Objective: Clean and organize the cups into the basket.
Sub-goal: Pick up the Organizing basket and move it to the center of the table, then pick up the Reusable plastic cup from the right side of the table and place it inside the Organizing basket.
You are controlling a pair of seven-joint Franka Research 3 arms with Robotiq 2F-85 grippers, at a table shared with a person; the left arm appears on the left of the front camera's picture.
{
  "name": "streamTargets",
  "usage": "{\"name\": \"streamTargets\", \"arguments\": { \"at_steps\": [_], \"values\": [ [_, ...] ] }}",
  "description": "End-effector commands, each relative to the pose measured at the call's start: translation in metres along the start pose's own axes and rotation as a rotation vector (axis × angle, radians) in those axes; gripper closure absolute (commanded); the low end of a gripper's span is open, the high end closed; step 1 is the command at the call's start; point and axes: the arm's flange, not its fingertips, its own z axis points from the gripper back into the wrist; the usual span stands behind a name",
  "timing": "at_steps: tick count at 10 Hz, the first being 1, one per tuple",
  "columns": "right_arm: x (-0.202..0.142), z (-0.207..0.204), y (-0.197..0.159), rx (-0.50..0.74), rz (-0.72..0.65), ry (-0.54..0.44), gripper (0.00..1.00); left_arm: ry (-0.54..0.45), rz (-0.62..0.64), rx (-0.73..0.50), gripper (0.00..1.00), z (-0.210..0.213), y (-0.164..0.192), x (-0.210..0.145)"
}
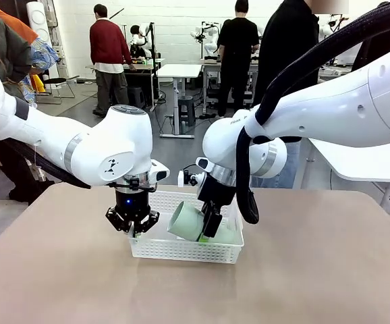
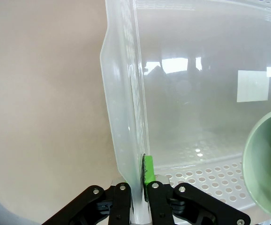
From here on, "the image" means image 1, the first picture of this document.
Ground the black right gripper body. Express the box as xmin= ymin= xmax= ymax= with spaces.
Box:
xmin=196 ymin=174 xmax=239 ymax=207

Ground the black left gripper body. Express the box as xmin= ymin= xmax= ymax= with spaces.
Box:
xmin=113 ymin=187 xmax=151 ymax=221

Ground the white plastic cup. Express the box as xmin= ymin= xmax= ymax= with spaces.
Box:
xmin=210 ymin=217 xmax=242 ymax=244

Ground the pale green plastic cup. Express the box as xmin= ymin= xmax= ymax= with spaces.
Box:
xmin=167 ymin=200 xmax=213 ymax=242

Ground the white perforated plastic basket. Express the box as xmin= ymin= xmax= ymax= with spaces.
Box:
xmin=128 ymin=190 xmax=245 ymax=265

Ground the grey plastic stool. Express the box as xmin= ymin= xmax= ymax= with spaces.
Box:
xmin=177 ymin=95 xmax=196 ymax=128

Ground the black stool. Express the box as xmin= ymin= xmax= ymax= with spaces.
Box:
xmin=126 ymin=86 xmax=146 ymax=109

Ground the grey work table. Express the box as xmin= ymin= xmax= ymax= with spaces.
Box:
xmin=200 ymin=59 xmax=260 ymax=114

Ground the white standing desk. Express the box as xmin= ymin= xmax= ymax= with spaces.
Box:
xmin=156 ymin=63 xmax=204 ymax=140

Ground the wooden top work table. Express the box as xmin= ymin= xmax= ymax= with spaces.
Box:
xmin=86 ymin=57 xmax=166 ymax=112

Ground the black chair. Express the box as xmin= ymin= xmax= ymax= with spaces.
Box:
xmin=36 ymin=76 xmax=80 ymax=105

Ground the person in black with cap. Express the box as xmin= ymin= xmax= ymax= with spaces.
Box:
xmin=217 ymin=0 xmax=260 ymax=118

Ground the white side table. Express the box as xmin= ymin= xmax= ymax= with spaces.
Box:
xmin=308 ymin=136 xmax=390 ymax=217

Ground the person in black sweater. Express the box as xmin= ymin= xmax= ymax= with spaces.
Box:
xmin=250 ymin=0 xmax=350 ymax=189

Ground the person in red sweater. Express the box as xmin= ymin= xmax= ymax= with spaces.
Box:
xmin=89 ymin=3 xmax=137 ymax=118

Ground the grey background table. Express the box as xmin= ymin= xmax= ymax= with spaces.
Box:
xmin=318 ymin=65 xmax=352 ymax=82

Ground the grey metal rack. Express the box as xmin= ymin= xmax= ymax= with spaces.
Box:
xmin=46 ymin=0 xmax=69 ymax=80

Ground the blue patterned garment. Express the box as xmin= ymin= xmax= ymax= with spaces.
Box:
xmin=22 ymin=37 xmax=61 ymax=109

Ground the person in dark green jacket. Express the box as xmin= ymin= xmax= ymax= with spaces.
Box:
xmin=0 ymin=0 xmax=56 ymax=203

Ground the white tower fan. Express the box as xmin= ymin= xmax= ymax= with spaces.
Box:
xmin=26 ymin=1 xmax=61 ymax=80

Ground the person in orange jacket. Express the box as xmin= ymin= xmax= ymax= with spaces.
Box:
xmin=0 ymin=1 xmax=40 ymax=45

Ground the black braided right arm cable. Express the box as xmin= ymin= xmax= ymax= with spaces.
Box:
xmin=235 ymin=0 xmax=390 ymax=225

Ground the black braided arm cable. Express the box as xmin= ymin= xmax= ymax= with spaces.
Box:
xmin=235 ymin=0 xmax=390 ymax=225
xmin=4 ymin=138 xmax=91 ymax=190

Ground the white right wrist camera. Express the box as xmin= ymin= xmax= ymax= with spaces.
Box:
xmin=177 ymin=169 xmax=204 ymax=188

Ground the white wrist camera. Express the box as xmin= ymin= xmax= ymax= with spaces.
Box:
xmin=147 ymin=160 xmax=171 ymax=186
xmin=177 ymin=169 xmax=204 ymax=188

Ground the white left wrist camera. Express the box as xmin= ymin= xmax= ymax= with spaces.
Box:
xmin=147 ymin=160 xmax=171 ymax=186

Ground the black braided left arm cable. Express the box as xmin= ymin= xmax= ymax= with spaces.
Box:
xmin=4 ymin=138 xmax=91 ymax=190

